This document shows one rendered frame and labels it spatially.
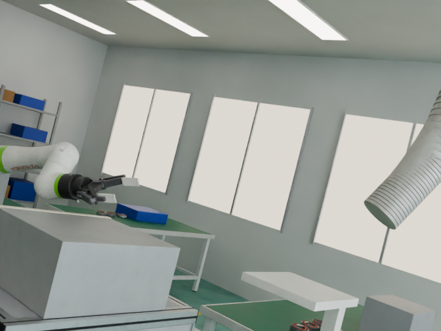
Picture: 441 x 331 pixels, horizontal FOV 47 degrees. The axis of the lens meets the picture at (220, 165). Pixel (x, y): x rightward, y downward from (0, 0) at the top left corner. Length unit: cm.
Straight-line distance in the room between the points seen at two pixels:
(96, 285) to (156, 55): 762
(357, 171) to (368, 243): 84
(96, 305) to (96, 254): 15
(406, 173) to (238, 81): 558
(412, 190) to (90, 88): 830
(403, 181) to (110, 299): 119
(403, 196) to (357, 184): 411
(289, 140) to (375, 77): 133
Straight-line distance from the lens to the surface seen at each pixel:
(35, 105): 871
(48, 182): 193
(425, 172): 211
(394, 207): 205
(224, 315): 314
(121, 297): 153
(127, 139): 891
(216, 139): 747
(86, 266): 142
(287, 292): 200
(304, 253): 643
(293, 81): 693
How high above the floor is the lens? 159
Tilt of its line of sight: level
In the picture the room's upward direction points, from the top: 14 degrees clockwise
